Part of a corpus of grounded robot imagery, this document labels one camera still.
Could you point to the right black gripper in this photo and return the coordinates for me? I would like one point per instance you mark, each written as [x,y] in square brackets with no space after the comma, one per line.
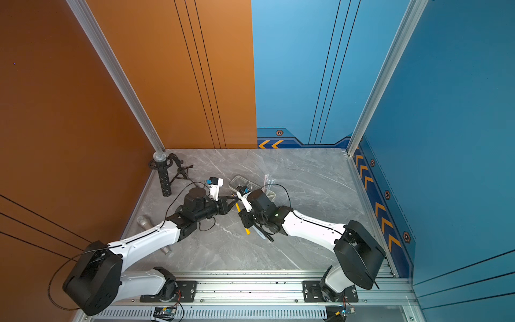
[244,217]

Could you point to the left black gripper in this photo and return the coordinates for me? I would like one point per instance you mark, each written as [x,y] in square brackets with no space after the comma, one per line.
[223,204]

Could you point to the grey white toothbrush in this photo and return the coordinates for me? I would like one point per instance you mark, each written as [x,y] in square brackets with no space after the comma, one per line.
[259,233]

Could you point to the yellow toothbrush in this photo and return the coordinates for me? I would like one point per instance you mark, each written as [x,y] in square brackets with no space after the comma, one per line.
[247,231]

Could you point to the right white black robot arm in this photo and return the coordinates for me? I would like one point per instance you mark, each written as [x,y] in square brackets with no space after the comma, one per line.
[358,254]

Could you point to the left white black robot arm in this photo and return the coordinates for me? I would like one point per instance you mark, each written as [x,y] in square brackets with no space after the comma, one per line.
[101,276]

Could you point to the white toothbrush holder organizer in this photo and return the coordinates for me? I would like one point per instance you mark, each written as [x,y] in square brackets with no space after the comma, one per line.
[239,180]

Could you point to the black toothbrush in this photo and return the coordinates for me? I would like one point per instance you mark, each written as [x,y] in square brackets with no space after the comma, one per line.
[268,237]

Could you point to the small black tripod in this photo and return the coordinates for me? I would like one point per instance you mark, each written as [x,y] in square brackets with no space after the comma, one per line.
[182,171]

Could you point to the grey metal cylinder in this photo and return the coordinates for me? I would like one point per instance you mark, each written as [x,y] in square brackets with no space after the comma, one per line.
[145,223]

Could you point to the left green circuit board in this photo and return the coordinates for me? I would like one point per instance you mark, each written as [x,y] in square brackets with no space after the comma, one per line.
[165,314]

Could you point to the green circuit board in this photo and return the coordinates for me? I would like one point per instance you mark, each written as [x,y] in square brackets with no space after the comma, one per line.
[342,315]
[165,314]

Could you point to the right green circuit board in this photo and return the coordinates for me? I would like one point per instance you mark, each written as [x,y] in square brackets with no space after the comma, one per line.
[342,315]

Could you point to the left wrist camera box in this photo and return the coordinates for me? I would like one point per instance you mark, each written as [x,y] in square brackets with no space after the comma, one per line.
[214,184]

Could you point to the black perforated post with ball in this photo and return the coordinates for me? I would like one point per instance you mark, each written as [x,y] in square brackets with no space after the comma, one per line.
[161,163]

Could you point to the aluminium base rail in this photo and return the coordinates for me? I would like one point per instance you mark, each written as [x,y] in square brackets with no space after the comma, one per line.
[277,295]

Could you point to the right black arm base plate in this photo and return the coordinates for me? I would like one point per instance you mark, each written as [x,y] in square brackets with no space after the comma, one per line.
[313,292]

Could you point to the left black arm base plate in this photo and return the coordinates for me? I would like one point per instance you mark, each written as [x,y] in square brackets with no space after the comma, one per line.
[182,291]

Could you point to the left aluminium corner post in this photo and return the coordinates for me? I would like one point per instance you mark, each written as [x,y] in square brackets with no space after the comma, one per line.
[93,31]

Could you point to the aluminium corner post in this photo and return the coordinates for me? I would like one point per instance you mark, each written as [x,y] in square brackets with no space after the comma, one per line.
[93,31]
[401,39]

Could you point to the right aluminium corner post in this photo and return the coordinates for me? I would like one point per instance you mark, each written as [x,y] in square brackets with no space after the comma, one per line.
[401,39]

